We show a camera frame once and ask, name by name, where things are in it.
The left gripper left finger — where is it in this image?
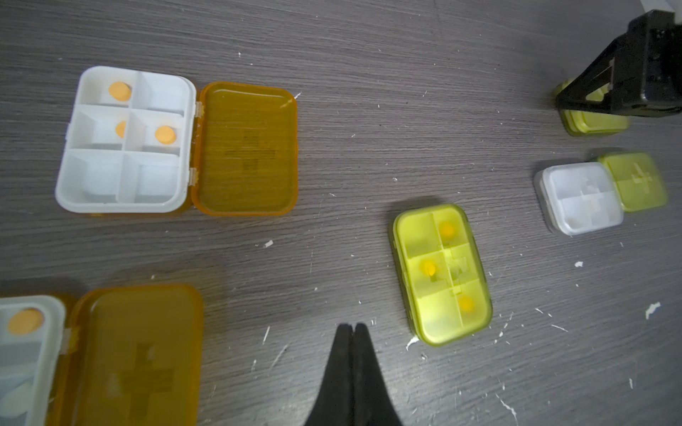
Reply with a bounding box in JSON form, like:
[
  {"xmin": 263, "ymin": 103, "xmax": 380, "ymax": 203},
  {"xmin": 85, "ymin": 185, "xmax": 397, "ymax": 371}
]
[{"xmin": 305, "ymin": 324, "xmax": 353, "ymax": 425}]

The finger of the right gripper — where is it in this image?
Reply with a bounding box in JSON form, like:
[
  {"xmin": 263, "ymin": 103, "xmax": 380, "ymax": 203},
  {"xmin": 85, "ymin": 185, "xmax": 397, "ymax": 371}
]
[{"xmin": 555, "ymin": 35, "xmax": 628, "ymax": 114}]

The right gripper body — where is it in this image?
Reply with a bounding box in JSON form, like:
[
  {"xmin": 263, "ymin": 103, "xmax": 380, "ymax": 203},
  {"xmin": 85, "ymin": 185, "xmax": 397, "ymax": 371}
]
[{"xmin": 609, "ymin": 10, "xmax": 681, "ymax": 117}]

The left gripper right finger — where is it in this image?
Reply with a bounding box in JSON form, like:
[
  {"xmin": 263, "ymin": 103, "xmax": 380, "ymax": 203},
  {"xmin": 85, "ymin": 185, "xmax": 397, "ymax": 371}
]
[{"xmin": 351, "ymin": 323, "xmax": 402, "ymax": 425}]

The green pillbox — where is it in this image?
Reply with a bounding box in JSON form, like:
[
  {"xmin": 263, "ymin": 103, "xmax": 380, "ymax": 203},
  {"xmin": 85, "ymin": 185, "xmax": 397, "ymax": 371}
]
[
  {"xmin": 392, "ymin": 204, "xmax": 493, "ymax": 347},
  {"xmin": 552, "ymin": 79, "xmax": 630, "ymax": 137},
  {"xmin": 598, "ymin": 152, "xmax": 669, "ymax": 213}
]

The clear lid pillbox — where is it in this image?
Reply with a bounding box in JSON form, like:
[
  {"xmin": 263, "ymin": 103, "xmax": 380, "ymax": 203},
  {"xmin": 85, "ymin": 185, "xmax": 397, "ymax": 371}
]
[{"xmin": 534, "ymin": 163, "xmax": 624, "ymax": 237}]

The yellow pillbox near left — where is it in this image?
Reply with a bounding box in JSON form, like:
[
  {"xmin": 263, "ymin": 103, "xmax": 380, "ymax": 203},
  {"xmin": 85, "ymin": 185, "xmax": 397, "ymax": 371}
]
[{"xmin": 1, "ymin": 284, "xmax": 204, "ymax": 425}]

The yellow pillbox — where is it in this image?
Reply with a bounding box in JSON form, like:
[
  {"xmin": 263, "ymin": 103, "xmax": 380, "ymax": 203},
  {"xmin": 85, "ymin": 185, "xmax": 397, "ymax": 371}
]
[
  {"xmin": 1, "ymin": 284, "xmax": 204, "ymax": 425},
  {"xmin": 55, "ymin": 66, "xmax": 298, "ymax": 217}
]

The yellow pillbox far left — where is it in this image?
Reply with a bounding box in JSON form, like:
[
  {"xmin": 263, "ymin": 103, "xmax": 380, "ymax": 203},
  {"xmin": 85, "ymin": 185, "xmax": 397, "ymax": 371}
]
[{"xmin": 55, "ymin": 66, "xmax": 298, "ymax": 217}]

